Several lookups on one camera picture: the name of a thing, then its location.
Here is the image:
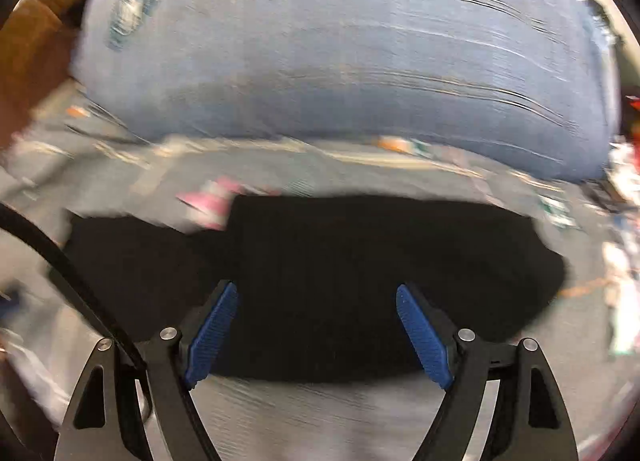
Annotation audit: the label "brown cloth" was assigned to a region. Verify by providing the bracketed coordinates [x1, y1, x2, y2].
[0, 0, 103, 152]

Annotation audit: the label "pile of white clutter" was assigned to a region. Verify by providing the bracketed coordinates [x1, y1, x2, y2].
[602, 141, 640, 357]

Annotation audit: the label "black cable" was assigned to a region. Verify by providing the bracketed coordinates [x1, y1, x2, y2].
[0, 204, 151, 373]

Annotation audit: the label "grey patterned bed quilt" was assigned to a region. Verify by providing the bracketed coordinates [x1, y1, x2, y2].
[0, 81, 640, 461]

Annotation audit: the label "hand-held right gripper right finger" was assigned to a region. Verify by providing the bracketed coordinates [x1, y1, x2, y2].
[396, 283, 581, 461]

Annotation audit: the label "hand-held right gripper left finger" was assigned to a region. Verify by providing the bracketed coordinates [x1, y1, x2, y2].
[54, 280, 239, 461]

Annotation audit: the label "blue plaid pillow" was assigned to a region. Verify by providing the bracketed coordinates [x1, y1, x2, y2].
[70, 0, 621, 182]

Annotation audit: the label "black pants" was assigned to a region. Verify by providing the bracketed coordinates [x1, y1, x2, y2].
[47, 194, 568, 384]

